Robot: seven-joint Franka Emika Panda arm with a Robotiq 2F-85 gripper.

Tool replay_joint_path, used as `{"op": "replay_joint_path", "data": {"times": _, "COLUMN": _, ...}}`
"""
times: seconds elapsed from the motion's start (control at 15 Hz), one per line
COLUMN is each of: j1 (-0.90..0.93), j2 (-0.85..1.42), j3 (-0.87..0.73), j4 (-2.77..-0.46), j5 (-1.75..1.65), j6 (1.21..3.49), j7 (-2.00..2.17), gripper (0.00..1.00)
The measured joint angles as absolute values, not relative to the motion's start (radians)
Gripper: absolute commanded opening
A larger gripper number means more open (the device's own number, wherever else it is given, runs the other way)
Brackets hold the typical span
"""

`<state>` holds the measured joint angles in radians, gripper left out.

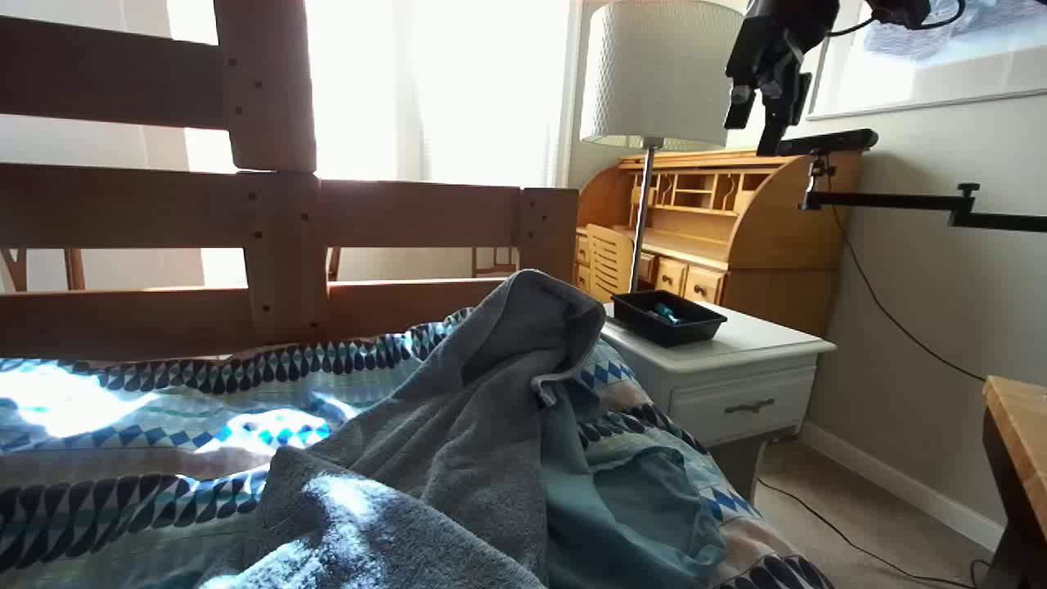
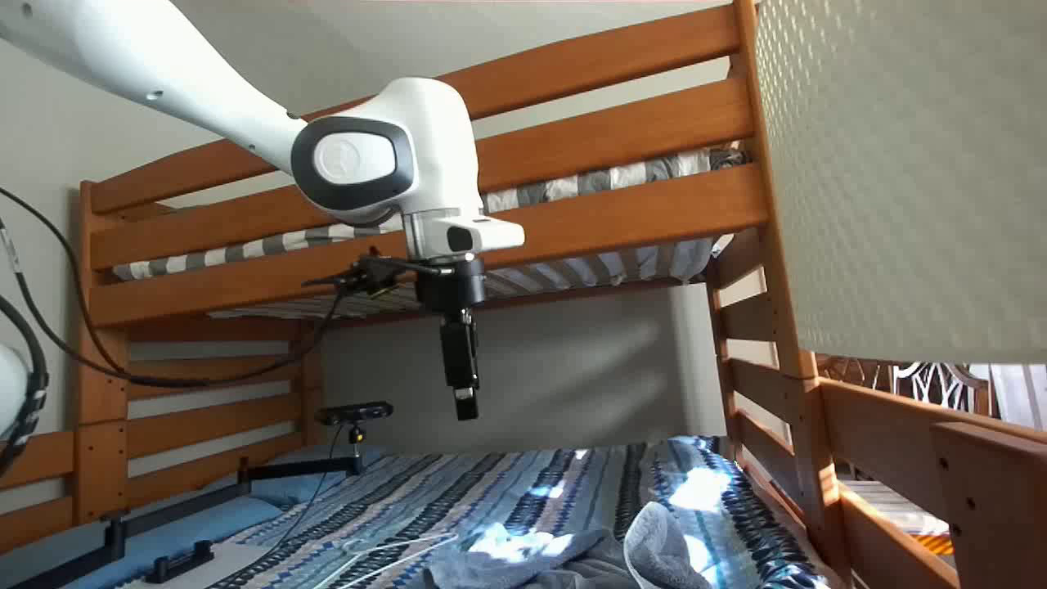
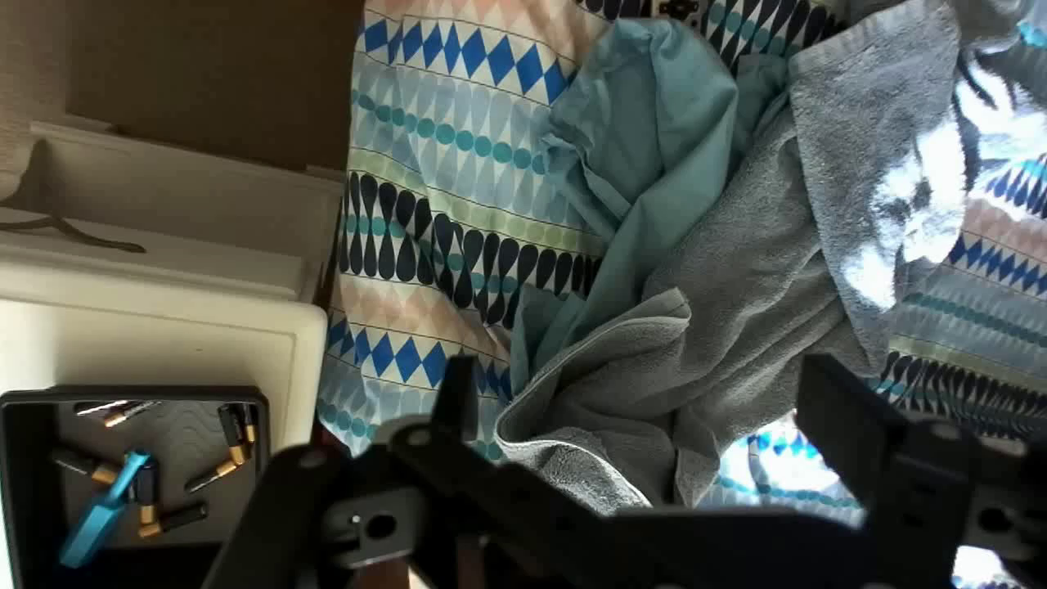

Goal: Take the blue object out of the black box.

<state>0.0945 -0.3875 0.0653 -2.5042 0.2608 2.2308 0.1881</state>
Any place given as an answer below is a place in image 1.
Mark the wooden bunk bed frame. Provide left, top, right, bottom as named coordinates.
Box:
left=0, top=0, right=582, bottom=361

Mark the metal lamp pole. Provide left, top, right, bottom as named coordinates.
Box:
left=629, top=135, right=661, bottom=298

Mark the grey hooded sweatshirt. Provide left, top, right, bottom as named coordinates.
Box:
left=201, top=268, right=610, bottom=589

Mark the metal drawer handle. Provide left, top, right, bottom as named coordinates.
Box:
left=722, top=395, right=779, bottom=419

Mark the white lamp shade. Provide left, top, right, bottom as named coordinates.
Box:
left=577, top=0, right=750, bottom=155

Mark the black cable on floor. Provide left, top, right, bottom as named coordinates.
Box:
left=755, top=474, right=995, bottom=589

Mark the white window curtain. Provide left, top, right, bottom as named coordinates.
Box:
left=0, top=0, right=586, bottom=294

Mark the black shallow box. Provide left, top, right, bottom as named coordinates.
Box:
left=610, top=288, right=729, bottom=351

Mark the black cable along wall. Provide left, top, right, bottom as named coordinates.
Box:
left=840, top=230, right=992, bottom=387

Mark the blue patterned blanket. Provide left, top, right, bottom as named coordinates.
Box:
left=0, top=309, right=837, bottom=589

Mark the wooden table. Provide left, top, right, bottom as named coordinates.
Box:
left=979, top=374, right=1047, bottom=589

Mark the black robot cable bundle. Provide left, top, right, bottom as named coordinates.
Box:
left=826, top=0, right=968, bottom=38

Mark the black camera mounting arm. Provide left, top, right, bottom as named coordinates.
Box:
left=800, top=158, right=1047, bottom=237

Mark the white framed picture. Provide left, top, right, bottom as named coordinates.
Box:
left=803, top=0, right=1047, bottom=123

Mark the black stereo camera bar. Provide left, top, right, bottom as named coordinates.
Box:
left=781, top=123, right=884, bottom=158

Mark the white nightstand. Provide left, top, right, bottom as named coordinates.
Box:
left=600, top=301, right=840, bottom=505

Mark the white baseboard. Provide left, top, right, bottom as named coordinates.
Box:
left=800, top=419, right=1007, bottom=556

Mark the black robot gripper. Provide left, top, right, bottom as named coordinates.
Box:
left=722, top=0, right=846, bottom=158

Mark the wooden roll-top desk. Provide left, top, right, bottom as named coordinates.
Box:
left=572, top=146, right=863, bottom=341

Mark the teal fabric sheet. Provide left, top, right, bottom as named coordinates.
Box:
left=541, top=409, right=755, bottom=589

